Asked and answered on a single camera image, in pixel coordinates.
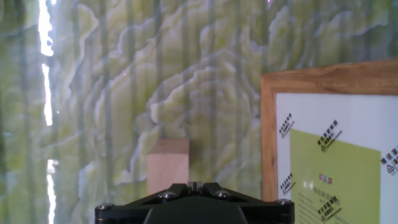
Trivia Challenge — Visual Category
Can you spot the light wooden cube block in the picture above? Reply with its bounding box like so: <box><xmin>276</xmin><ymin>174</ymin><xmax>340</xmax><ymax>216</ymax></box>
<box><xmin>146</xmin><ymin>138</ymin><xmax>191</xmax><ymax>196</ymax></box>

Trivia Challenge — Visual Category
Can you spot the wooden picture frame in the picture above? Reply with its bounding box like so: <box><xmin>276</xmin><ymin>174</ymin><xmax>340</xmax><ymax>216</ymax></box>
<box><xmin>260</xmin><ymin>58</ymin><xmax>398</xmax><ymax>224</ymax></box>

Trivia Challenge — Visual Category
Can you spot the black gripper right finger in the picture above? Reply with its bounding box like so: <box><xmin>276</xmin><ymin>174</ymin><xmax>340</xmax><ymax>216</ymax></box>
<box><xmin>195</xmin><ymin>182</ymin><xmax>295</xmax><ymax>224</ymax></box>

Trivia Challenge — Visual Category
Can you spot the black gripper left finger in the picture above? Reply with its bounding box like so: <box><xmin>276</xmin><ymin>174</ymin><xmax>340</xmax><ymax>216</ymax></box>
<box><xmin>95</xmin><ymin>182</ymin><xmax>196</xmax><ymax>224</ymax></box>

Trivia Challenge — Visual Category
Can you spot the green marble pattern mat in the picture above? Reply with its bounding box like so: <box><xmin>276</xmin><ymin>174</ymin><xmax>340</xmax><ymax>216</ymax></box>
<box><xmin>0</xmin><ymin>0</ymin><xmax>398</xmax><ymax>224</ymax></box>

